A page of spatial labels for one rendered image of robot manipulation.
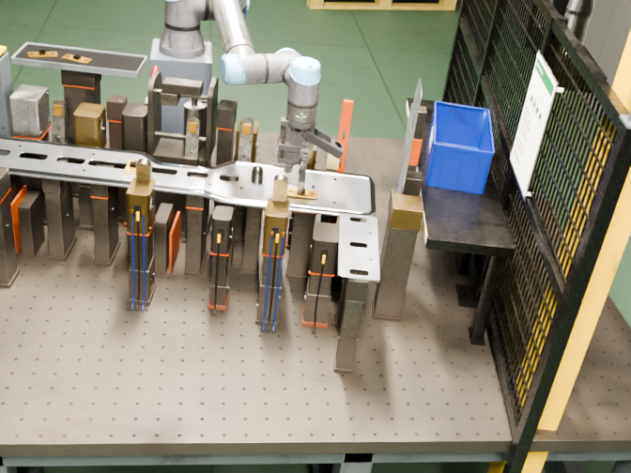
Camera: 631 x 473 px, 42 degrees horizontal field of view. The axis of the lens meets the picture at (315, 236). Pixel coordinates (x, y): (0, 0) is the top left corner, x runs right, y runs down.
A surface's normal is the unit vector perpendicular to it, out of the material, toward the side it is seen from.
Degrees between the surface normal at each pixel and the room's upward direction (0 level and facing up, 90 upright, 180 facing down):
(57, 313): 0
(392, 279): 90
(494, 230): 0
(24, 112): 90
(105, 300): 0
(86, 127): 90
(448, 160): 90
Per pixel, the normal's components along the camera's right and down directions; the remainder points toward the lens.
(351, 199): 0.11, -0.84
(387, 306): -0.04, 0.54
